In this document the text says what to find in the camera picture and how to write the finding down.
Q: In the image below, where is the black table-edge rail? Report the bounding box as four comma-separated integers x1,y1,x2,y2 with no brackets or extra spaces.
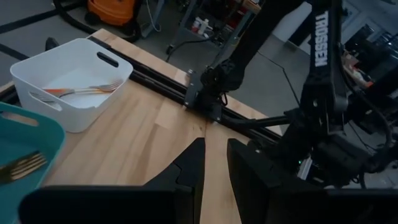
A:
88,35,283,144

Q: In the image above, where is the grey metal cart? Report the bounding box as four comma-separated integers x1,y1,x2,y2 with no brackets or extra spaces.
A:
165,0,262,68

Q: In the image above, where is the black frame leg with bracket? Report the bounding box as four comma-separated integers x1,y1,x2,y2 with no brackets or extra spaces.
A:
182,0,306,123

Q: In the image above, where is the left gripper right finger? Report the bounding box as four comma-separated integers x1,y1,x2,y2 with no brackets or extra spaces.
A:
226,138,282,224

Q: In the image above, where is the white plastic bin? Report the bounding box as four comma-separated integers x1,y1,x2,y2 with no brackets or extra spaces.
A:
9,37,134,134

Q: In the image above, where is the black floor cable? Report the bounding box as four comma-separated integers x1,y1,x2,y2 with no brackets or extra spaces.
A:
257,50,302,107

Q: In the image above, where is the white bottle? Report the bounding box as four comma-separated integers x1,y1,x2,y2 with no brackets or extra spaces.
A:
190,17,214,35

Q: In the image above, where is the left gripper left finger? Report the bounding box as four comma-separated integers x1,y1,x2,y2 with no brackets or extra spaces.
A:
144,137,206,224

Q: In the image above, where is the silver fork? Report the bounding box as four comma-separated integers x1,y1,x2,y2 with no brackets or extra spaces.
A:
57,81,123,100

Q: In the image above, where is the fork with orange handle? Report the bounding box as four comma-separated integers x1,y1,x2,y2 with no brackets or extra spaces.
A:
41,80,124,98

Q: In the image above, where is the orange shop vacuum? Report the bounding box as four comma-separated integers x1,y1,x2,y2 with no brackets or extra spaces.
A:
85,0,139,27
52,0,141,44

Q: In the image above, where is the teal plastic bin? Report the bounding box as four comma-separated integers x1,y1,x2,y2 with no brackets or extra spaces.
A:
0,101,67,224

